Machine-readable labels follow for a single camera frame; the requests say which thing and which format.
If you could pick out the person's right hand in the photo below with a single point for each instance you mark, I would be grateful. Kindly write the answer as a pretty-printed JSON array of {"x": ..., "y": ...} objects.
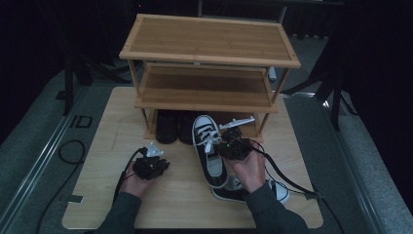
[{"x": 250, "y": 172}]

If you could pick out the grey metal frame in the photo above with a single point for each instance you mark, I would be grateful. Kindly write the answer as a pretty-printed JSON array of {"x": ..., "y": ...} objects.
[{"x": 282, "y": 14}]

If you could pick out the person's left hand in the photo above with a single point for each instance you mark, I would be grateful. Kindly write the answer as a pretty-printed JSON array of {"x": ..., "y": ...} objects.
[{"x": 136, "y": 185}]

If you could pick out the black shoe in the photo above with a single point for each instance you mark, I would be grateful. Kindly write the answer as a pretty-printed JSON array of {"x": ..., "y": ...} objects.
[
  {"x": 166, "y": 128},
  {"x": 186, "y": 128}
]

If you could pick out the metal floor rail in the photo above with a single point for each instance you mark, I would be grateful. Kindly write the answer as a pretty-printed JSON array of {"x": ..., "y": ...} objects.
[
  {"x": 354, "y": 175},
  {"x": 42, "y": 156}
]

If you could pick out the small white object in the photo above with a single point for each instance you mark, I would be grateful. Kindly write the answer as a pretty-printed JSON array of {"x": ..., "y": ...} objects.
[{"x": 272, "y": 74}]

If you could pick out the black and white sneaker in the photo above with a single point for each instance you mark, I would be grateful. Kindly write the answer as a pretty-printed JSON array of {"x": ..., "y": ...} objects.
[
  {"x": 227, "y": 194},
  {"x": 211, "y": 162}
]

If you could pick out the wooden shoe rack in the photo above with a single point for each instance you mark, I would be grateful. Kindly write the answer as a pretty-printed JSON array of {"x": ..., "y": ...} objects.
[{"x": 207, "y": 42}]

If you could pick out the black metal stand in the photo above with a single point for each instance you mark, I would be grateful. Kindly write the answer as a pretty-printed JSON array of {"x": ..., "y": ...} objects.
[
  {"x": 68, "y": 87},
  {"x": 336, "y": 100}
]

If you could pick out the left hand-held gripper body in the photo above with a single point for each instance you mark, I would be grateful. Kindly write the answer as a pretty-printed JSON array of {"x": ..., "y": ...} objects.
[{"x": 147, "y": 167}]

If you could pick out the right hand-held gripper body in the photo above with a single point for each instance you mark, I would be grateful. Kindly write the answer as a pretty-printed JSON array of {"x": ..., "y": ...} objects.
[{"x": 237, "y": 148}]

